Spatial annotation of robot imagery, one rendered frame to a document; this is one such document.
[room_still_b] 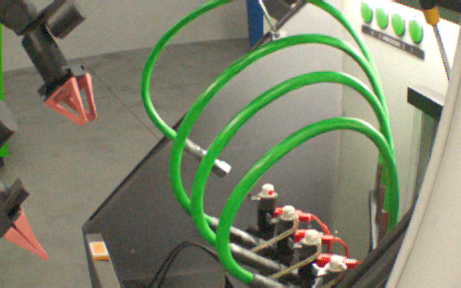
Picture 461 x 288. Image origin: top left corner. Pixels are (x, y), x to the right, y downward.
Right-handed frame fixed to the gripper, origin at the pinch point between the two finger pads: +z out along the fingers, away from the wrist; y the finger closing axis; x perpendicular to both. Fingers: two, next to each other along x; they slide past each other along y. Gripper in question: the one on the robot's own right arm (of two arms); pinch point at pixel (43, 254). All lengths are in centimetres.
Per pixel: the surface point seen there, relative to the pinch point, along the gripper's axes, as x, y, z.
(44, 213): 275, -9, 54
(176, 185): -1.8, 20.2, 6.0
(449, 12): -14, 65, 13
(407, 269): -31.3, 27.1, 21.2
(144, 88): 17.8, 29.2, -1.9
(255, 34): 569, 268, 142
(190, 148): 16.8, 28.3, 9.7
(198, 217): -9.4, 18.4, 8.1
